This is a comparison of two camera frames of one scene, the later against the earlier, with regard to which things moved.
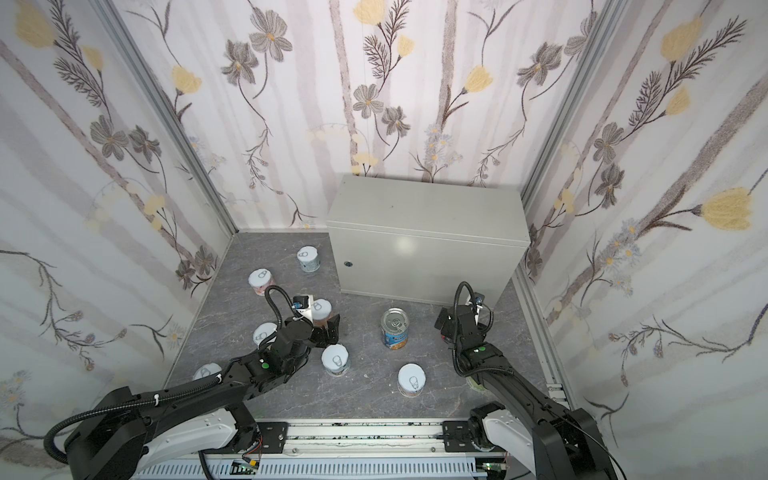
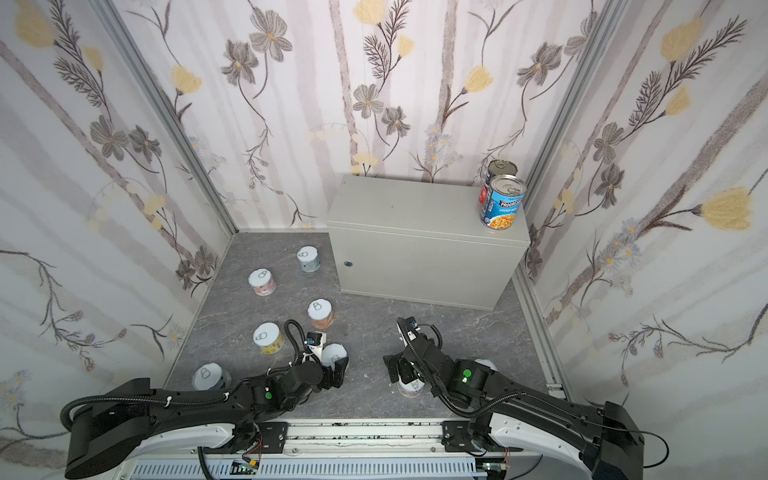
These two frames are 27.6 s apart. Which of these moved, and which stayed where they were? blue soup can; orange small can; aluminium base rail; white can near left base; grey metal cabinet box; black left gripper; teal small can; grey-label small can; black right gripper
Moved: blue soup can; black left gripper; black right gripper
Stayed: grey-label small can; teal small can; white can near left base; aluminium base rail; orange small can; grey metal cabinet box
